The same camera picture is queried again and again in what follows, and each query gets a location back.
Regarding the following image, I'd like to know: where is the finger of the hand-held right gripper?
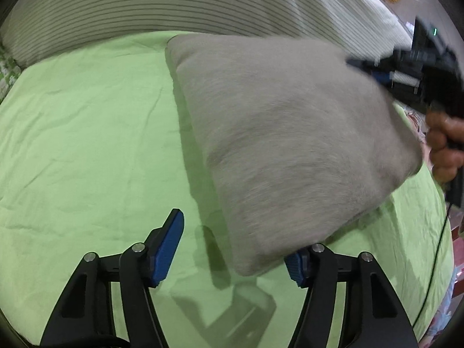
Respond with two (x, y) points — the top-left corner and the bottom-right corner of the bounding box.
(346, 56), (401, 77)
(370, 70), (423, 97)

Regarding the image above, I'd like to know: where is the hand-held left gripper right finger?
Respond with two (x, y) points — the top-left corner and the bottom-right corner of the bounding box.
(284, 244), (419, 348)

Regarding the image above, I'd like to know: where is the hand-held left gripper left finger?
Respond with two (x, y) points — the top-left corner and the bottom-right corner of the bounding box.
(39, 208), (185, 348)

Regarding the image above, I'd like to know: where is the beige patterned knit sweater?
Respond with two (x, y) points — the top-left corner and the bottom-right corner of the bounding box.
(165, 34), (425, 278)

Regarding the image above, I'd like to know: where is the person's right hand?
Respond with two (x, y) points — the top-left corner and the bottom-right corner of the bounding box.
(425, 110), (464, 185)

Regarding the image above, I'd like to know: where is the light green bed sheet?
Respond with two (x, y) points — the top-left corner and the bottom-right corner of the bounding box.
(0, 31), (455, 348)

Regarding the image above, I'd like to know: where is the pink printed bed sheet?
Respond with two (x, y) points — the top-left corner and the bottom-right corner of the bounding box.
(402, 103), (464, 347)

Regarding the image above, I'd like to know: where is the large striped grey pillow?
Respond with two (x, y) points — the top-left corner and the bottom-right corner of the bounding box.
(0, 0), (414, 70)

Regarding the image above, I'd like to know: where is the green checkered pillow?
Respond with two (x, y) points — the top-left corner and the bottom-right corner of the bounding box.
(0, 43), (23, 104)

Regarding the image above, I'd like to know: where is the black cable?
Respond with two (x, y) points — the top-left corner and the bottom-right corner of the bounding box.
(417, 203), (452, 330)

